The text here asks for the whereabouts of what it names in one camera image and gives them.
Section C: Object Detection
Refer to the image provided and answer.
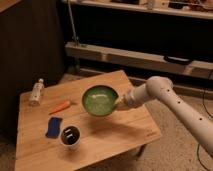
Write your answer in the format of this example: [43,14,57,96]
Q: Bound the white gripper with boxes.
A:
[114,84,147,110]

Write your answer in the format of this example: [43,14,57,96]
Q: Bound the green ceramic bowl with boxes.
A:
[82,85,119,117]

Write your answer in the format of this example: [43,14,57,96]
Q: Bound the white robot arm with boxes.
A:
[115,76,213,158]

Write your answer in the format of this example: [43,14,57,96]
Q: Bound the long wooden bench shelf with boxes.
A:
[65,42,213,78]

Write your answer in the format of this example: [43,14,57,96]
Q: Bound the wooden low table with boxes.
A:
[15,70,161,171]

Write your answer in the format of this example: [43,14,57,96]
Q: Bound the orange carrot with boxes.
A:
[49,100,71,115]

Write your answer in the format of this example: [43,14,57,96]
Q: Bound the white cup with dark contents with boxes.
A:
[59,125,81,150]

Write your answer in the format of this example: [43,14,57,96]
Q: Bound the blue sponge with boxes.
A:
[45,117,62,138]

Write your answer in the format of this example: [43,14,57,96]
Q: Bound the metal stand pole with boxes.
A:
[67,0,79,46]

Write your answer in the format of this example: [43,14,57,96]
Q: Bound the clear plastic bottle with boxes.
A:
[29,78,44,106]

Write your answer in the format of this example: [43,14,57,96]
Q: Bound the black handle on bench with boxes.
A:
[163,56,193,65]

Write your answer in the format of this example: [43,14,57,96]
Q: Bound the black cable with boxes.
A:
[195,69,213,171]

